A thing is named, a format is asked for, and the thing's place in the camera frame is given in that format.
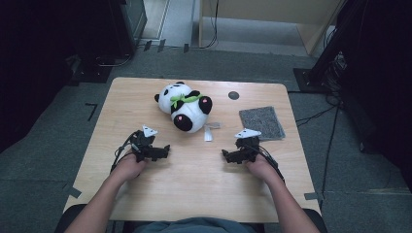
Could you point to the dark curtain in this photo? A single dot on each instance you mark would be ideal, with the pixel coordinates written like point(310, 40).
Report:
point(29, 64)
point(382, 81)

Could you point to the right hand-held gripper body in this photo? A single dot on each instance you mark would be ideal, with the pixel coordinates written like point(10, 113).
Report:
point(249, 149)

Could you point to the panda plush toy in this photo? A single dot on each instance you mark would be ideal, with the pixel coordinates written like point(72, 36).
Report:
point(191, 113)

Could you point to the person's right hand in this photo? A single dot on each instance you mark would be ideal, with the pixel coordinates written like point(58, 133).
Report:
point(264, 171)

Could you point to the grey cloth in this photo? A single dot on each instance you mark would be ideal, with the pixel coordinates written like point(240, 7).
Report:
point(262, 123)

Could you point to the beige wooden cabinet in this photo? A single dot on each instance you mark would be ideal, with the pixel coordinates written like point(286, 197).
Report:
point(275, 9)

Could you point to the dark cabinet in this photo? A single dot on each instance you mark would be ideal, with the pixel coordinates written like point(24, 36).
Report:
point(129, 26)

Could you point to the person's left hand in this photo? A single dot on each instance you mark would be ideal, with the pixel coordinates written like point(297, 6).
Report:
point(128, 168)

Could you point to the round grey table grommet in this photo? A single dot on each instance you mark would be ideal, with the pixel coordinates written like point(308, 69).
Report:
point(233, 95)

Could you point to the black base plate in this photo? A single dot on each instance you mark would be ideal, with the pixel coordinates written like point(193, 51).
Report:
point(92, 73)

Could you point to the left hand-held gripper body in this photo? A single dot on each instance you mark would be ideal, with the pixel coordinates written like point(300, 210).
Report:
point(142, 145)

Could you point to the person's blue-grey shirt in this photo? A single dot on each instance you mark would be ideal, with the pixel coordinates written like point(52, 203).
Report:
point(194, 226)

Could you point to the grey floor tape strip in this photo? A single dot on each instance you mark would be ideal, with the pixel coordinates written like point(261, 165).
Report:
point(312, 195)

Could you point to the black metal stand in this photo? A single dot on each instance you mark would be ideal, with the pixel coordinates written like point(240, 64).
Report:
point(324, 61)

